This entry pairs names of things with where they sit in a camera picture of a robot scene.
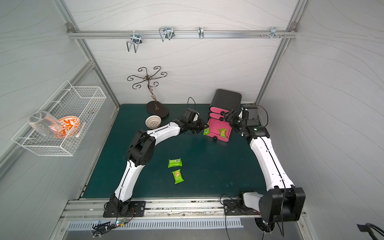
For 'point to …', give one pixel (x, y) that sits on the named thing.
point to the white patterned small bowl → (153, 121)
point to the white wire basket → (83, 102)
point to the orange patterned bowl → (69, 125)
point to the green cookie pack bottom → (177, 176)
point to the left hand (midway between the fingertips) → (210, 127)
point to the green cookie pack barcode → (175, 162)
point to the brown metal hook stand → (154, 107)
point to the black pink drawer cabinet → (222, 102)
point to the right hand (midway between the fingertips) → (227, 115)
